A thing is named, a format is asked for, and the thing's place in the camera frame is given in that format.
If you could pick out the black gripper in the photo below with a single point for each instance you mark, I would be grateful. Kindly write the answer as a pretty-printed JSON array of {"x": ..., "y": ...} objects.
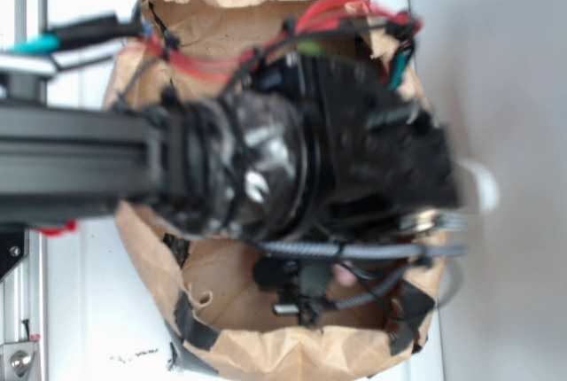
[{"x": 373, "y": 156}]

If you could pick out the pink plush bunny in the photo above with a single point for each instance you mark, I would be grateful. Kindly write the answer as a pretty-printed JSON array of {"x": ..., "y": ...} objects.
[{"x": 344, "y": 275}]

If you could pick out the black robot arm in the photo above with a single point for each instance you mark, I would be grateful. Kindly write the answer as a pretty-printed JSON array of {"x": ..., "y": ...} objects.
[{"x": 230, "y": 165}]

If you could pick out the green fuzzy plush toy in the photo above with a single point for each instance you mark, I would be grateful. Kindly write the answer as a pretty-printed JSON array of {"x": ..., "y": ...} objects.
[{"x": 310, "y": 48}]

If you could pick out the brown paper bag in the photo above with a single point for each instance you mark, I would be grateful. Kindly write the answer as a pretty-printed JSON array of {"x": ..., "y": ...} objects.
[{"x": 207, "y": 298}]

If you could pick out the white plastic tray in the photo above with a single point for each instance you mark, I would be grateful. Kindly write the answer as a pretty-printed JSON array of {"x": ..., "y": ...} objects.
[{"x": 102, "y": 322}]

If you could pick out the black metal bracket plate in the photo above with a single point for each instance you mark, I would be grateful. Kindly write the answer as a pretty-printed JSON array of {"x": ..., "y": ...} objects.
[{"x": 14, "y": 248}]

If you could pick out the aluminium frame rail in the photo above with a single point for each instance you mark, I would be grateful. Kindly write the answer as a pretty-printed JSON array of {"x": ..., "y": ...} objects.
[{"x": 23, "y": 296}]

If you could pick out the silver corner bracket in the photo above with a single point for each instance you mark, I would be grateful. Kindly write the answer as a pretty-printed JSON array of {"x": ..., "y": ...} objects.
[{"x": 20, "y": 361}]

